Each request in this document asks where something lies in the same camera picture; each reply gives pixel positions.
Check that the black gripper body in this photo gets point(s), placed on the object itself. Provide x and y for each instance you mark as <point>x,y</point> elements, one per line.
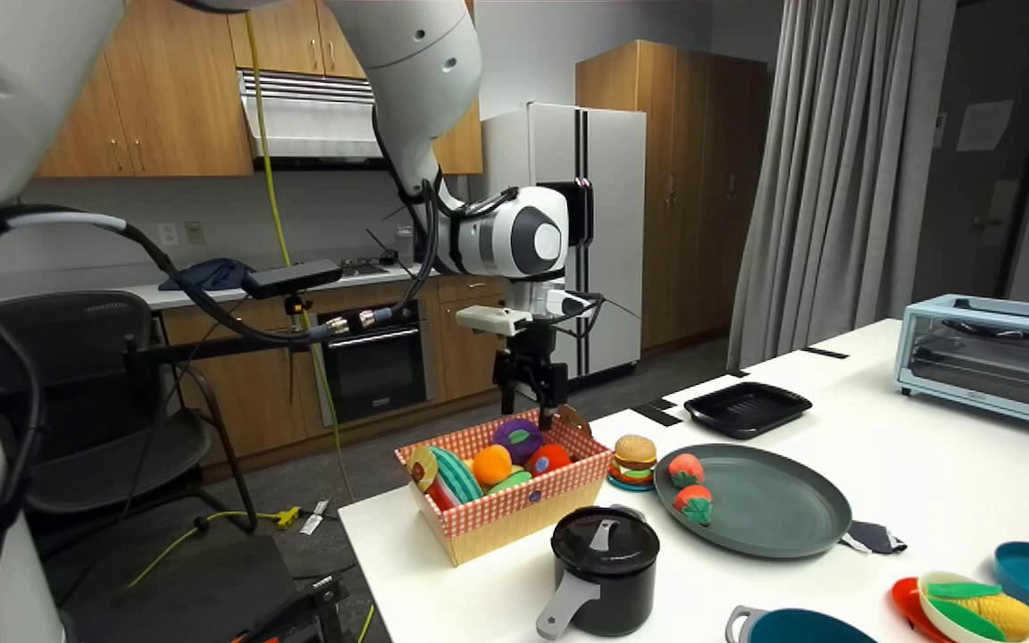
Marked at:
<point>535,377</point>

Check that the orange plush fruit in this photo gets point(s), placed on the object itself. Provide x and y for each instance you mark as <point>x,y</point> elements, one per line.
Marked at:
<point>489,465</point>

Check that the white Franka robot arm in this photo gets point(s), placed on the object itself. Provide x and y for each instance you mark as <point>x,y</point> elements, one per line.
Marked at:
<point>418,73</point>

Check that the red checkered cardboard box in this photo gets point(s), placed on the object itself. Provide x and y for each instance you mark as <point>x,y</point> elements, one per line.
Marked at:
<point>514,520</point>

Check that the red plush fruit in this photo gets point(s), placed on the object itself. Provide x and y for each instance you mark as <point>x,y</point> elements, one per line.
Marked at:
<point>550,458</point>

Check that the teal striped watermelon plush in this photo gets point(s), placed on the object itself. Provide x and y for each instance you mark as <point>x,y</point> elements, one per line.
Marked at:
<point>454,478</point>

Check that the burger plush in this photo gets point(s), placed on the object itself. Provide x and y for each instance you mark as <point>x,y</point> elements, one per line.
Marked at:
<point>635,458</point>

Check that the wide black table strip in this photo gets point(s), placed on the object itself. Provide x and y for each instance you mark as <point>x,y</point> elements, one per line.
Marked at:
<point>657,411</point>

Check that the red strawberry plush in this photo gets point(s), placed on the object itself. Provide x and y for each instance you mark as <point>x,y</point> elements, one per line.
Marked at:
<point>696,507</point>
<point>688,468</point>

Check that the black built-in oven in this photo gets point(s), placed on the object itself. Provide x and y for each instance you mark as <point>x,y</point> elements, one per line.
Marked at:
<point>373,361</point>

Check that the white refrigerator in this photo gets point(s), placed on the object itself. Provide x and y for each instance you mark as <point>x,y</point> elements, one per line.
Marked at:
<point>609,236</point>

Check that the black pot with lid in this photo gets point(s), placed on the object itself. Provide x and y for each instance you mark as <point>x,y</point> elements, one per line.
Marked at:
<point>604,572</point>

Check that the black square tray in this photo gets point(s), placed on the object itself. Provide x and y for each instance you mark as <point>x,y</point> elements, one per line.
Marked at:
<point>747,409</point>

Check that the grey frying pan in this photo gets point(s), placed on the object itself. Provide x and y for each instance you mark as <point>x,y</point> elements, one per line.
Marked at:
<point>766,501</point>

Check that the tall wooden cabinet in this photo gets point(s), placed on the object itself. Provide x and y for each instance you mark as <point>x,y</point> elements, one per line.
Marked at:
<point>706,192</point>

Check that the wooden base cabinets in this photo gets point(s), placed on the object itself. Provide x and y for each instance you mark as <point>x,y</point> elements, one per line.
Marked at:
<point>250,393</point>

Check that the black table edge strip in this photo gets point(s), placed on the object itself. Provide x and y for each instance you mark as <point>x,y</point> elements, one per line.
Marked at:
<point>828,351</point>

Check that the steel range hood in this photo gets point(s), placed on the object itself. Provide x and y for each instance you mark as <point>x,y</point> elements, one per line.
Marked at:
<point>311,120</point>

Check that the blue cloth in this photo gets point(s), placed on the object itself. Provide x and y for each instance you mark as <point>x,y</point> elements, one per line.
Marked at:
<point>208,276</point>

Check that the grey curtain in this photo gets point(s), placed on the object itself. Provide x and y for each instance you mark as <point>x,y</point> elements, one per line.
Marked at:
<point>838,181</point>

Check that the red toy plate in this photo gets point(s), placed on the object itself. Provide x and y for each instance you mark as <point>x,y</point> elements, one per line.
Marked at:
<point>910,603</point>

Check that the black office chair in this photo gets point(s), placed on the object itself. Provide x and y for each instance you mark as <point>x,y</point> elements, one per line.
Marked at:
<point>96,406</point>

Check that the light blue toaster oven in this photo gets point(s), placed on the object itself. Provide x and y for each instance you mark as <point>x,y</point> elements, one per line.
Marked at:
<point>990,358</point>

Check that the green yellow corn plush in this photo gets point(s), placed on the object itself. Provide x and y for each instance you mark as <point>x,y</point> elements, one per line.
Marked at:
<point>979,609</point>

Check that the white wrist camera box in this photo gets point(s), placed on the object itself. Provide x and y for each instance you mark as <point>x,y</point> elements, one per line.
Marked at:
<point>493,318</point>

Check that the black camera on stand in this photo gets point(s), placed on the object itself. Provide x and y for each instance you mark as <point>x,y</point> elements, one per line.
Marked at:
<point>291,280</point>

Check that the wooden wall cabinets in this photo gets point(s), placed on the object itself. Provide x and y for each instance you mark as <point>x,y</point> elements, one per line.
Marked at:
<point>168,110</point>

